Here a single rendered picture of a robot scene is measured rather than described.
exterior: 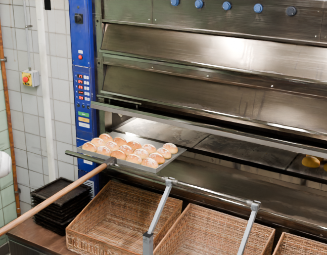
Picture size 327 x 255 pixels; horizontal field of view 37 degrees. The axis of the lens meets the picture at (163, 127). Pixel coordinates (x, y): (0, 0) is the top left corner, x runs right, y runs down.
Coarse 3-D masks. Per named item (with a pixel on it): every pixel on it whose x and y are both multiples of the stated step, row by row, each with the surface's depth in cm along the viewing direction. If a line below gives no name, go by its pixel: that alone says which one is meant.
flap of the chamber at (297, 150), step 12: (96, 108) 303; (108, 108) 298; (132, 108) 301; (144, 108) 304; (156, 120) 282; (168, 120) 278; (192, 120) 282; (204, 120) 285; (204, 132) 268; (216, 132) 264; (252, 132) 267; (264, 132) 269; (264, 144) 252; (276, 144) 248; (312, 144) 252; (324, 144) 254; (324, 156) 237
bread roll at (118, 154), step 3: (114, 150) 283; (117, 150) 282; (120, 150) 283; (111, 153) 284; (114, 153) 282; (117, 153) 281; (120, 153) 281; (123, 153) 281; (111, 156) 284; (114, 156) 282; (117, 156) 281; (120, 156) 280; (123, 156) 281; (126, 156) 283; (123, 159) 281
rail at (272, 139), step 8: (96, 104) 302; (104, 104) 299; (112, 104) 298; (136, 112) 288; (144, 112) 285; (176, 120) 275; (184, 120) 273; (208, 128) 266; (216, 128) 264; (224, 128) 262; (248, 136) 255; (256, 136) 253; (264, 136) 252; (288, 144) 245; (296, 144) 243; (304, 144) 242
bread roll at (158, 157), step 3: (153, 153) 279; (156, 153) 278; (159, 153) 279; (150, 156) 279; (153, 156) 277; (156, 156) 277; (159, 156) 277; (162, 156) 277; (156, 159) 276; (159, 159) 276; (162, 159) 277; (159, 162) 276; (162, 162) 277
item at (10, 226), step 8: (96, 168) 267; (104, 168) 271; (88, 176) 260; (72, 184) 251; (80, 184) 255; (64, 192) 245; (48, 200) 236; (32, 208) 229; (40, 208) 231; (24, 216) 224; (8, 224) 217; (16, 224) 219; (0, 232) 212
